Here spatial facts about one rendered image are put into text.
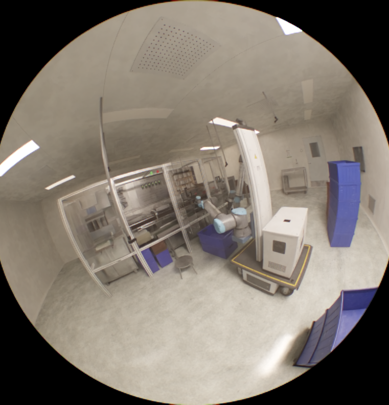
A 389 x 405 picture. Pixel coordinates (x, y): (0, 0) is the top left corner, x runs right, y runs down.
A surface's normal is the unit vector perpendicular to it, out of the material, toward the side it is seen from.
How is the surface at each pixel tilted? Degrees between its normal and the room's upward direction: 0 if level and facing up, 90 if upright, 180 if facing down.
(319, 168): 90
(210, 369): 0
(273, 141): 90
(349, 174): 90
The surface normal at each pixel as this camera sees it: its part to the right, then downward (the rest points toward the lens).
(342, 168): -0.72, 0.33
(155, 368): -0.27, -0.94
